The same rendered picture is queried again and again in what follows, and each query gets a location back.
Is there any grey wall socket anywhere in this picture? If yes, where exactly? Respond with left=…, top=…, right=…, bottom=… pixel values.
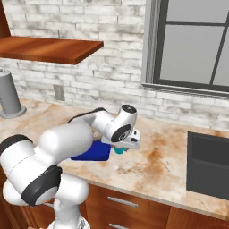
left=53, top=84, right=66, bottom=102

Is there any grey framed window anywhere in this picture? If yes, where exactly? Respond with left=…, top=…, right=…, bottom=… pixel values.
left=141, top=0, right=229, bottom=98

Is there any grey cylinder appliance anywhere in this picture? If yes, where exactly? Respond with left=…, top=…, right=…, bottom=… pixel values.
left=0, top=67, right=28, bottom=120

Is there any teal cupcake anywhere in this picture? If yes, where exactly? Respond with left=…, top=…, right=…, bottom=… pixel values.
left=114, top=146, right=128, bottom=157

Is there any silver drawer handle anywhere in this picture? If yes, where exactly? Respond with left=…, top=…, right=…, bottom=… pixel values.
left=106, top=195, right=140, bottom=209
left=108, top=222, right=131, bottom=229

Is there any wooden wall cupboard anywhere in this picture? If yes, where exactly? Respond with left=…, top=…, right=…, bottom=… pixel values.
left=0, top=0, right=12, bottom=40

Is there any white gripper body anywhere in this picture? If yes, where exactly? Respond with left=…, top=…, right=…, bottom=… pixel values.
left=100, top=134, right=141, bottom=151

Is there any wooden drawer front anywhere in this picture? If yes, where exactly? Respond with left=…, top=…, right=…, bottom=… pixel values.
left=87, top=183, right=172, bottom=222
left=85, top=203, right=168, bottom=229

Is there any blue tray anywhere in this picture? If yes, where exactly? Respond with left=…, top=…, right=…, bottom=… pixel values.
left=70, top=140, right=112, bottom=162

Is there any dark grey sink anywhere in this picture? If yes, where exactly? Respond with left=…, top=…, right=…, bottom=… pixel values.
left=186, top=131, right=229, bottom=201

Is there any wooden wall shelf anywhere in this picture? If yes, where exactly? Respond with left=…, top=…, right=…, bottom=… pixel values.
left=0, top=35, right=105, bottom=66

